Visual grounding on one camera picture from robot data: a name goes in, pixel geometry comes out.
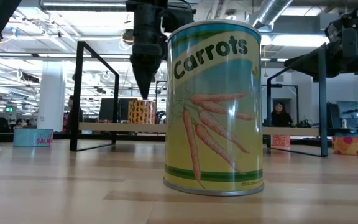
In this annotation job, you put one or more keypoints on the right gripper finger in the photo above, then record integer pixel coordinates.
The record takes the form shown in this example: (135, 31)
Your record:
(306, 67)

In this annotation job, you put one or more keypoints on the teal salmon can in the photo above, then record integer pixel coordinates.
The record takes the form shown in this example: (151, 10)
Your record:
(31, 137)

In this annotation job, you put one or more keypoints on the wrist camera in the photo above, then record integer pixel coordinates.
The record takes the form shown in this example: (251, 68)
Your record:
(337, 29)
(179, 17)

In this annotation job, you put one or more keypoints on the black monitor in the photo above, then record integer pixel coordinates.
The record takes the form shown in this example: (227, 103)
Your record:
(110, 109)
(350, 112)

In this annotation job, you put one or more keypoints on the orange can pink dots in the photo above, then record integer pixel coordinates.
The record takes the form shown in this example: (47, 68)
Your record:
(353, 146)

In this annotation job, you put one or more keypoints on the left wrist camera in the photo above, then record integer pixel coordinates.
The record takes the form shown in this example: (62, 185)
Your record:
(179, 17)

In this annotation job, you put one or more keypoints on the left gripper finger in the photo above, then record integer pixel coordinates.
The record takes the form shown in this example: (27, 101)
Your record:
(146, 74)

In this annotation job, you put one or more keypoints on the yellow orange patterned can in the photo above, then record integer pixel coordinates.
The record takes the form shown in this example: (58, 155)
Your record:
(141, 112)

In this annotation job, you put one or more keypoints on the black background frame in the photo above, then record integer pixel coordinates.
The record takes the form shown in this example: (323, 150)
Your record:
(297, 102)

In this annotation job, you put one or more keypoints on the carrots label tin can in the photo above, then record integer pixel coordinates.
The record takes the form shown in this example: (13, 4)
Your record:
(213, 130)

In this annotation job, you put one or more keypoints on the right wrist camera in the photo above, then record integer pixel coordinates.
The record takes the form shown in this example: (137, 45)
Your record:
(337, 29)

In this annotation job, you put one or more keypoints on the pink patterned can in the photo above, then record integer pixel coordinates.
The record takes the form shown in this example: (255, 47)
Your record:
(281, 141)

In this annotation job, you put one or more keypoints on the silver air duct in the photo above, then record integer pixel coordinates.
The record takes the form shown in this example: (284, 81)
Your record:
(272, 11)

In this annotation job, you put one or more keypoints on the white column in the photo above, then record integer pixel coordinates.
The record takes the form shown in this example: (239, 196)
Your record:
(51, 96)

